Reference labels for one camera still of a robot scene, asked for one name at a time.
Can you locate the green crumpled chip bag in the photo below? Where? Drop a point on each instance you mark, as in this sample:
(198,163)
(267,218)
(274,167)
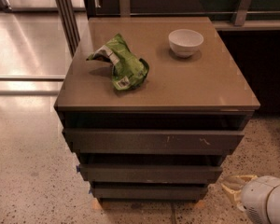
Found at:
(128,72)

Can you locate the grey top drawer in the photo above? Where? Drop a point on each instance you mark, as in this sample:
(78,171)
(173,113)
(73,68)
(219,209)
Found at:
(153,141)

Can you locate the grey three-drawer cabinet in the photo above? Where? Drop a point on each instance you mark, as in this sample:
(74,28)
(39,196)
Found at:
(204,92)

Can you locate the metal railing frame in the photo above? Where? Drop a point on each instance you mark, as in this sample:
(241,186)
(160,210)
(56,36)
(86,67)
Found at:
(36,48)

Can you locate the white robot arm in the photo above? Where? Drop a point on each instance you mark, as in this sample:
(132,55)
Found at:
(257,196)

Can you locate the blue tape piece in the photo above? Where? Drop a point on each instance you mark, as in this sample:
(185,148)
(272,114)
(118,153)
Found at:
(77,169)

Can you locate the grey drawer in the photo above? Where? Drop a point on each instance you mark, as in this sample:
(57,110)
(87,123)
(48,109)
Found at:
(148,192)
(153,141)
(155,174)

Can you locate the grey bottom drawer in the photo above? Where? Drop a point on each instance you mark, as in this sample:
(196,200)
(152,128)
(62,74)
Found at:
(148,192)

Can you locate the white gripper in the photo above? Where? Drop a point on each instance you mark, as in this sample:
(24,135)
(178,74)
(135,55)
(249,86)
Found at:
(254,197)

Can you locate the white ceramic bowl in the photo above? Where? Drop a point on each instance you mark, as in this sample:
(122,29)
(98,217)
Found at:
(185,42)

